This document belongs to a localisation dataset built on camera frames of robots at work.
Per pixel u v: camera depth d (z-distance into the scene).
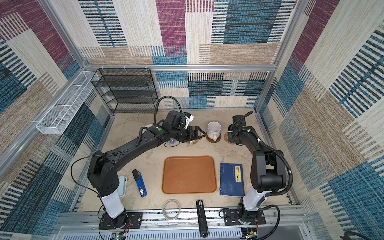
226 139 1.04
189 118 0.77
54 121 0.70
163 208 0.76
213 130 1.00
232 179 0.85
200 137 0.72
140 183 0.83
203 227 0.68
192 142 0.95
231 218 0.73
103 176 0.46
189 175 0.87
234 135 0.69
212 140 1.00
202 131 0.74
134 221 0.73
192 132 0.71
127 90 1.09
